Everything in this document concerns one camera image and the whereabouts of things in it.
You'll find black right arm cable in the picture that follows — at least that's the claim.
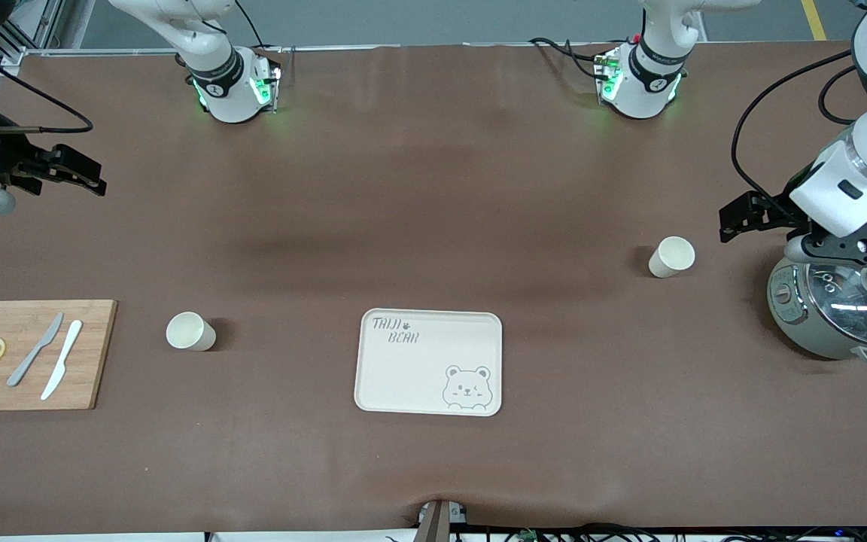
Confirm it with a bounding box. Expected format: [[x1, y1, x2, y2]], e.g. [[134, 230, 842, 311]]
[[0, 34, 96, 136]]

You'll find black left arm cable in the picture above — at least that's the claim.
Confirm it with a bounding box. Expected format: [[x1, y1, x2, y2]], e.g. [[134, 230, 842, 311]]
[[731, 49, 857, 198]]

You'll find glass pot lid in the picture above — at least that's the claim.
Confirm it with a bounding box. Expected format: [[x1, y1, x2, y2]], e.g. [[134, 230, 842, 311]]
[[805, 260, 867, 349]]

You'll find black base power cable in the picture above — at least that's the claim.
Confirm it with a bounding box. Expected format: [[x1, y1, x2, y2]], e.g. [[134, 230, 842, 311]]
[[234, 0, 266, 50], [528, 36, 609, 80]]

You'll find cream tray with bear print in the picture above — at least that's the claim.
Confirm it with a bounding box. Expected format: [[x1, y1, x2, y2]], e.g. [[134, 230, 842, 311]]
[[354, 308, 503, 417]]

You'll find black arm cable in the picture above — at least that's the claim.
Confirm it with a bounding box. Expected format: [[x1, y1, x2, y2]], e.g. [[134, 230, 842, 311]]
[[731, 49, 857, 198], [0, 34, 96, 136]]

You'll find white plastic cup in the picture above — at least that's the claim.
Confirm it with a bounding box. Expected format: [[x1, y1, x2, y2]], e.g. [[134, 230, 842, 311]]
[[648, 236, 696, 279], [166, 311, 217, 352]]

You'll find wooden cutting board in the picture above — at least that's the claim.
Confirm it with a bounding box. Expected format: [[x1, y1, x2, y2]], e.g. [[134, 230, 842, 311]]
[[0, 300, 117, 412]]

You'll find green cooking pot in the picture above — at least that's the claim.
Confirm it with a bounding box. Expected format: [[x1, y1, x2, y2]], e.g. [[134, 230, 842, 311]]
[[767, 256, 867, 368]]

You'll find white plastic knife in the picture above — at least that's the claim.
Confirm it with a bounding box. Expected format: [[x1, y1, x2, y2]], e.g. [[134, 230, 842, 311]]
[[41, 320, 84, 401]]

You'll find grey plastic knife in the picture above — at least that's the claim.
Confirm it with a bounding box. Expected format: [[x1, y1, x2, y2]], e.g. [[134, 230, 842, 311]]
[[7, 312, 64, 388]]

